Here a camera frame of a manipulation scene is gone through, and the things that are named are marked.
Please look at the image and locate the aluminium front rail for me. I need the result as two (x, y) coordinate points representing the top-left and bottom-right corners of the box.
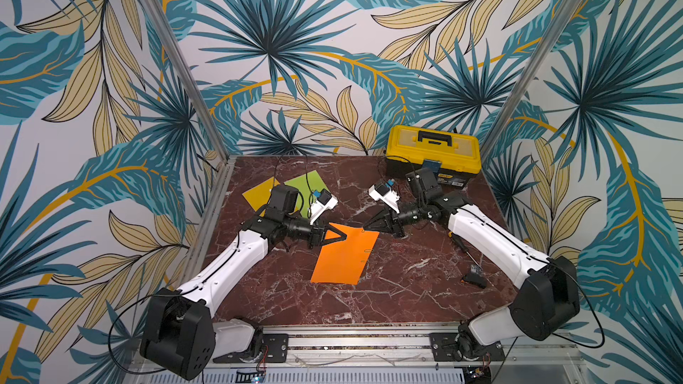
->
(125, 324), (583, 372)

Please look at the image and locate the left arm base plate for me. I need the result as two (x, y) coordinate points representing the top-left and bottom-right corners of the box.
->
(213, 332), (289, 364)

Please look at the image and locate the green paper sheet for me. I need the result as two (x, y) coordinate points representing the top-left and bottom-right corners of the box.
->
(285, 171), (327, 218)

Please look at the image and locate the orange paper sheet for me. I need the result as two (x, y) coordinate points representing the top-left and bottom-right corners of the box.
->
(311, 223), (380, 286)

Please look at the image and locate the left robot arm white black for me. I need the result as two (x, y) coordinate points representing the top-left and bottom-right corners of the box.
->
(140, 185), (347, 380)

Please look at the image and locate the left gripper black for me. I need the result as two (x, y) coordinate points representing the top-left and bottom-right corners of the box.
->
(284, 213), (348, 251)

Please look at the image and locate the yellow black toolbox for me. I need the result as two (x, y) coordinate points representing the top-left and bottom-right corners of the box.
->
(385, 126), (482, 188)

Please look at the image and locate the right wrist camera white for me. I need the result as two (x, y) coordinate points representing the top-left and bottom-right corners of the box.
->
(368, 179), (400, 213)

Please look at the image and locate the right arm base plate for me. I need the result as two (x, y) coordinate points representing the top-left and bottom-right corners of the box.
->
(429, 332), (504, 362)

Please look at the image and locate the yellow paper sheet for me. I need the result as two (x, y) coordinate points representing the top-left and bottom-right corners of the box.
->
(243, 177), (279, 211)

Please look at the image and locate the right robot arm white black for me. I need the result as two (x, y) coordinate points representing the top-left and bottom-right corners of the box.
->
(364, 168), (580, 357)

